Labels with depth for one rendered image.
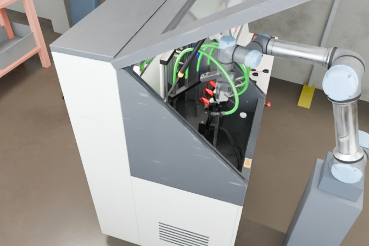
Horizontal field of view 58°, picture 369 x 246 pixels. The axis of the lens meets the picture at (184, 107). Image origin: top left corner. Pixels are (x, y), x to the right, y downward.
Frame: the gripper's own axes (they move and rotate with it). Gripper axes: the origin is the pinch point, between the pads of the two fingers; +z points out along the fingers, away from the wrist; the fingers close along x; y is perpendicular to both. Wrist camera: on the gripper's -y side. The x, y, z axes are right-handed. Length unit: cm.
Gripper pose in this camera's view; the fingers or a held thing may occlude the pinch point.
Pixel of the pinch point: (217, 100)
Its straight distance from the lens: 167.4
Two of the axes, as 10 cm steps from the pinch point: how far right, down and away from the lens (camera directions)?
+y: 9.5, 2.0, -2.3
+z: 0.0, 7.6, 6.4
